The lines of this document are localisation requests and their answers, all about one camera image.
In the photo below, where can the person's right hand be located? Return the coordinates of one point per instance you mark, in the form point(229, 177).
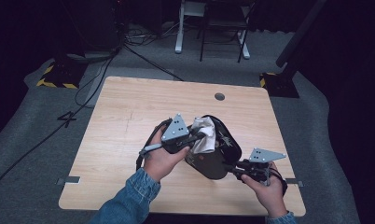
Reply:
point(268, 196)

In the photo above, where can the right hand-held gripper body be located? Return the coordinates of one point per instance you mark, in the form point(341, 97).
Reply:
point(260, 165)

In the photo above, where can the hand-held gripper grey plug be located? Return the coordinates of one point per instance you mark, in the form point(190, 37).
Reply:
point(150, 148)
point(266, 179)

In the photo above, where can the black metal chair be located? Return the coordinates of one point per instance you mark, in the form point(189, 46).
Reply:
point(223, 25)

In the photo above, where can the left hand-held gripper grey plug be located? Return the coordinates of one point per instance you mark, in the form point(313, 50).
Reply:
point(150, 148)

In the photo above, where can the dark equipment cabinet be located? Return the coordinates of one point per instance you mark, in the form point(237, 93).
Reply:
point(95, 28)

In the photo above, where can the grey round table grommet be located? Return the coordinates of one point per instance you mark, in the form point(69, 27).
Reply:
point(219, 96)

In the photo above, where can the right hand-held gripper grey plug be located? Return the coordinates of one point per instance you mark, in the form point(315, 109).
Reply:
point(266, 179)

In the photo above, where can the black yellow striped stand base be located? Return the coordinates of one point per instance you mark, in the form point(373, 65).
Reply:
point(62, 76)
point(280, 85)

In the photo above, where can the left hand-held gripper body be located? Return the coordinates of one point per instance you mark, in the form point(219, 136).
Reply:
point(176, 133)

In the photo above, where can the white desk frame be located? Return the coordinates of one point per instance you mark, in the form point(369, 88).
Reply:
point(180, 31)

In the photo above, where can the grey tape mark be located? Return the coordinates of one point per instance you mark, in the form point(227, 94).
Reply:
point(296, 182)
point(69, 180)

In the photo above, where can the black slanted stand pole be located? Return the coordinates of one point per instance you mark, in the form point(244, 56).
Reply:
point(300, 31)

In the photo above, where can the person's left hand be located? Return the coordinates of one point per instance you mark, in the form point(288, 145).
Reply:
point(162, 161)

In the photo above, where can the white cloth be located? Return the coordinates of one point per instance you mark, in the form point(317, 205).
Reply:
point(205, 137)

